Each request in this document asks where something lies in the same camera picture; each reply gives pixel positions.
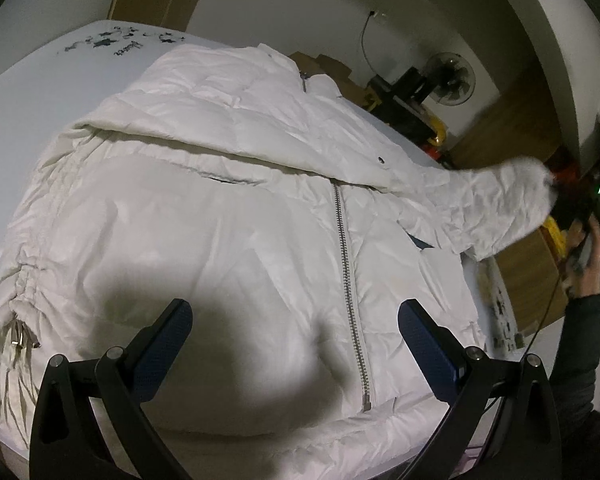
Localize black stand under fan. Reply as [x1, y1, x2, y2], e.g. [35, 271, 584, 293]
[369, 67, 435, 113]

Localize black electric fan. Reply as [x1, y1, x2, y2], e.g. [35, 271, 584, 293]
[424, 51, 477, 108]

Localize cardboard boxes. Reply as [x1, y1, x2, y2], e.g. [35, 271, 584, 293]
[287, 51, 377, 111]

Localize yellow plastic object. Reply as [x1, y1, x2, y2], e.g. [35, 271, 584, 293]
[426, 114, 450, 151]

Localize white puffer jacket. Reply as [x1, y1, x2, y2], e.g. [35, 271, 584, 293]
[0, 42, 556, 480]

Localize black wall cable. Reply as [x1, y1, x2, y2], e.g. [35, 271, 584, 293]
[359, 10, 388, 68]

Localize person's right hand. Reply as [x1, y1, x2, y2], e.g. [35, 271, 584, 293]
[564, 217, 600, 301]

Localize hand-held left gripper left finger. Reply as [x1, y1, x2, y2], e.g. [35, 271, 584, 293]
[28, 298, 194, 480]

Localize person's right forearm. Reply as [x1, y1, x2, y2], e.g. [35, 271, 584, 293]
[549, 291, 600, 480]

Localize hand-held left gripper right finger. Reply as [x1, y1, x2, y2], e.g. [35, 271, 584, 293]
[396, 298, 563, 480]

